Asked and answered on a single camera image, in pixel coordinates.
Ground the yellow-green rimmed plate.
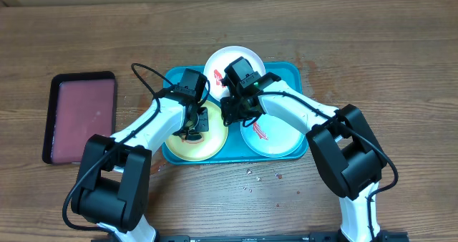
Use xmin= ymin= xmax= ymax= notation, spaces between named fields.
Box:
xmin=165 ymin=101 xmax=228 ymax=162

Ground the white plate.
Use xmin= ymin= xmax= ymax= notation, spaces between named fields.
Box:
xmin=203 ymin=46 xmax=266 ymax=102

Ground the light blue rimmed plate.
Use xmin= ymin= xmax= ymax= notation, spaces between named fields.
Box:
xmin=240 ymin=115 xmax=308 ymax=159

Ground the green and pink sponge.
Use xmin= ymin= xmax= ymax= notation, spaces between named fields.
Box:
xmin=179 ymin=130 xmax=204 ymax=144

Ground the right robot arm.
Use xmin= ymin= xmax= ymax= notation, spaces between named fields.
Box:
xmin=220 ymin=78 xmax=393 ymax=241

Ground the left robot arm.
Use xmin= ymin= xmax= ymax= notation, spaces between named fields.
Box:
xmin=62 ymin=84 xmax=210 ymax=241

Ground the blue plastic tray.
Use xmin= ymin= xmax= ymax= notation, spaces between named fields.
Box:
xmin=161 ymin=61 xmax=309 ymax=165

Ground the black tray with red water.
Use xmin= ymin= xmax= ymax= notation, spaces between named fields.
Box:
xmin=42 ymin=71 xmax=117 ymax=165

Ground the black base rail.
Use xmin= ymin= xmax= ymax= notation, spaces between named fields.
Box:
xmin=91 ymin=231 xmax=409 ymax=242

